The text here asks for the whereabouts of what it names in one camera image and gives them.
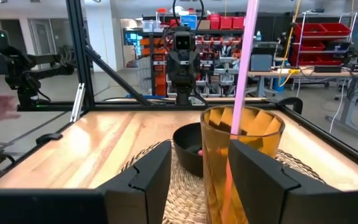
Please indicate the pink drinking straw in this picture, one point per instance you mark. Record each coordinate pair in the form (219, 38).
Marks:
(244, 62)

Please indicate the person's hand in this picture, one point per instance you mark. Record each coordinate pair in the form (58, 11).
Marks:
(2, 109)

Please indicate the black hook clamp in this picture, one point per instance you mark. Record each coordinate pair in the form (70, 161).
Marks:
(292, 104)

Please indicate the black frame clamp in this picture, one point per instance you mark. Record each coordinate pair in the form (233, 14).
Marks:
(48, 137)

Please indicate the black aluminium table frame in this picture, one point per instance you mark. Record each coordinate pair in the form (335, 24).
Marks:
(78, 62)

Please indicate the black flat device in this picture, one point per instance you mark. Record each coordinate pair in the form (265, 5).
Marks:
(327, 68)

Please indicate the red storage bins rack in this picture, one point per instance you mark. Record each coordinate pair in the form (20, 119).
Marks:
(319, 40)

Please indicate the wooden workbench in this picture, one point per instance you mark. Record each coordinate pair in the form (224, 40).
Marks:
(309, 73)

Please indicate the grey equipment box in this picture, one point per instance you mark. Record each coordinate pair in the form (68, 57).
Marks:
(261, 59)

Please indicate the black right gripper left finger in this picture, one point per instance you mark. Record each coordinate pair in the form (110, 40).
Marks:
(148, 193)

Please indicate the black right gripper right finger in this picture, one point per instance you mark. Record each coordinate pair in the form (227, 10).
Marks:
(259, 186)

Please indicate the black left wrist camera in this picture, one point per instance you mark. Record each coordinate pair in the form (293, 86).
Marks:
(184, 40)

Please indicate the blue sign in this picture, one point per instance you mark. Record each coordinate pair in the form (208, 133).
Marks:
(189, 21)

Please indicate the orange parts drawer shelf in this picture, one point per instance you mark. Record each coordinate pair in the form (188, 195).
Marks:
(158, 68)

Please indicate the amber ribbed drinking glass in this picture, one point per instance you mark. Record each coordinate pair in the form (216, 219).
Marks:
(213, 140)

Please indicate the black round bowl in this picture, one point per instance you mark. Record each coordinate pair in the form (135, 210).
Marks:
(186, 140)

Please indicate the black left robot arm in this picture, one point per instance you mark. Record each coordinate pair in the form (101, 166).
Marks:
(183, 96)

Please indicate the silver metal bracket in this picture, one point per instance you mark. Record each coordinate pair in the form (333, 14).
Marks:
(78, 102)

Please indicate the red bins on shelf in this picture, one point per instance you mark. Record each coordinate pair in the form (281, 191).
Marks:
(227, 22)

